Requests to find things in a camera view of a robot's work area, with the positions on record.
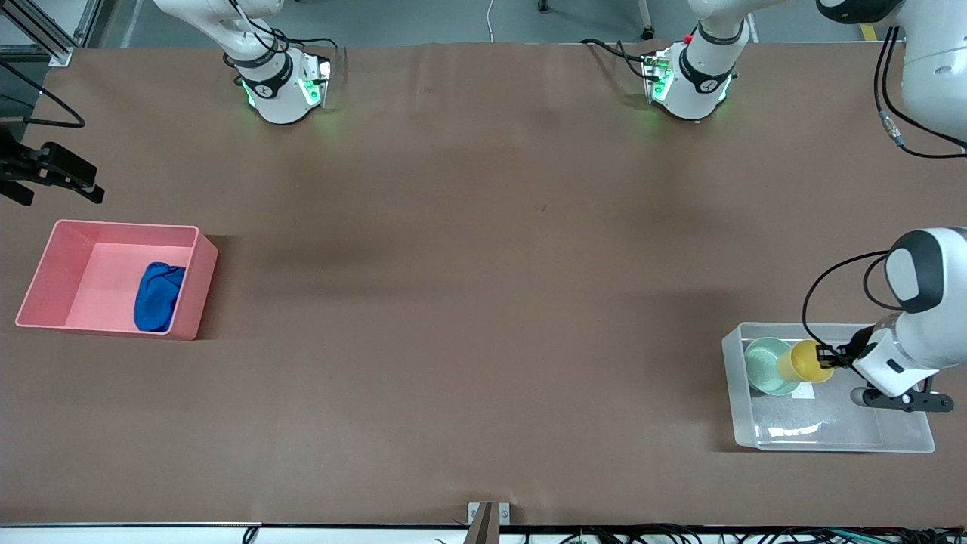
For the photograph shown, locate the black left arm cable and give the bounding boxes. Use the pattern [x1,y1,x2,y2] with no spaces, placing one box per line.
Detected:
[873,26,967,160]

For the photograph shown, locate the black left base cable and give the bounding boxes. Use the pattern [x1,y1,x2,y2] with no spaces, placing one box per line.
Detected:
[579,38,655,81]

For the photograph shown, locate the black right base cables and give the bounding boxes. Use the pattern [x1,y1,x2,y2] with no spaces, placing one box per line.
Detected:
[225,0,342,58]

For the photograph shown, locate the pink plastic bin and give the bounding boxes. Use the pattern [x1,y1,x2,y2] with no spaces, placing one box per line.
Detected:
[15,219,220,342]

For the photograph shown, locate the aluminium frame profile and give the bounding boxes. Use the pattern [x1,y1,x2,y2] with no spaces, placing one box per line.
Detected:
[0,0,116,69]

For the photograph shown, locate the grey metal bracket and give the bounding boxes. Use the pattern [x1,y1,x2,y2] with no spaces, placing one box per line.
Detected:
[466,502,512,544]

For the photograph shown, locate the black cable bundle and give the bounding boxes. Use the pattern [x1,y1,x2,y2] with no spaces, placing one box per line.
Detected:
[521,524,967,544]

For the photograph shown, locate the blue glove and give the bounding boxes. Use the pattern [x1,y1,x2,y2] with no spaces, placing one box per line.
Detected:
[134,261,187,334]

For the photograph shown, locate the yellow plastic cup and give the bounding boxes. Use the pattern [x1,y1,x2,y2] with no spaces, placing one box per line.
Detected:
[776,339,836,385]

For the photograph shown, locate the pale green bowl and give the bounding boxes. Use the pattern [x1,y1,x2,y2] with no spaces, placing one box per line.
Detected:
[743,336,804,397]

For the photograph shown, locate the clear plastic box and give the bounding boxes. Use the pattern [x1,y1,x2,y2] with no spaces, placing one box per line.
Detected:
[721,322,936,454]

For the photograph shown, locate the large table cover sheet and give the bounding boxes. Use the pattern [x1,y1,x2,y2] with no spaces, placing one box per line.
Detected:
[0,39,967,528]

